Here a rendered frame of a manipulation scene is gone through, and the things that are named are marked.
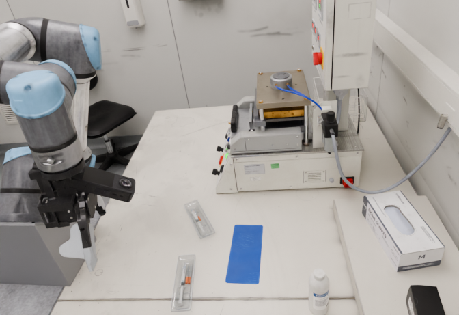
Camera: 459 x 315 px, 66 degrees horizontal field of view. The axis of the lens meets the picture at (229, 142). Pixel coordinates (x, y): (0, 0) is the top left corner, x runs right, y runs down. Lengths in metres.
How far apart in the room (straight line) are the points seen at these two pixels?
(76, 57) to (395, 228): 0.98
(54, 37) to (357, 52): 0.83
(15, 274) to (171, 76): 2.00
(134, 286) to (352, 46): 0.96
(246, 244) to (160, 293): 0.30
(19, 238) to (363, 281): 0.95
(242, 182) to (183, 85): 1.73
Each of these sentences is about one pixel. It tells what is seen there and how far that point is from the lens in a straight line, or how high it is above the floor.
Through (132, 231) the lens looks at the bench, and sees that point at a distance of 1.34.
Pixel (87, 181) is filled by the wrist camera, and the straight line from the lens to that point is 0.67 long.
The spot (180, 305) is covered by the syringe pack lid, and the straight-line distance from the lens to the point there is 1.07.
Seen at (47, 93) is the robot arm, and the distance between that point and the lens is 0.58.
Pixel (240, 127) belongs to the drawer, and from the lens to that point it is 1.34.
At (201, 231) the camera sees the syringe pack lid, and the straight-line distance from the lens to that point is 1.22.
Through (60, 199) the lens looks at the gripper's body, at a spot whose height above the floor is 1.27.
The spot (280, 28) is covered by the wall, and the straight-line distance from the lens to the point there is 2.73.
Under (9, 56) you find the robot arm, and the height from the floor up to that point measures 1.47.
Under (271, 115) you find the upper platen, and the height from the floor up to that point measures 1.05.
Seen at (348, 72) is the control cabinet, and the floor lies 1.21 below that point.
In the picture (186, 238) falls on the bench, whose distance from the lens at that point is 1.24.
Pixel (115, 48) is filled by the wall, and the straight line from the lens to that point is 2.98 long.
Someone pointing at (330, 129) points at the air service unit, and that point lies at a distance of 1.10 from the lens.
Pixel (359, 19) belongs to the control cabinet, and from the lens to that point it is 1.10.
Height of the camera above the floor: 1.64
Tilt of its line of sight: 32 degrees down
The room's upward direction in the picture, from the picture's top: 8 degrees counter-clockwise
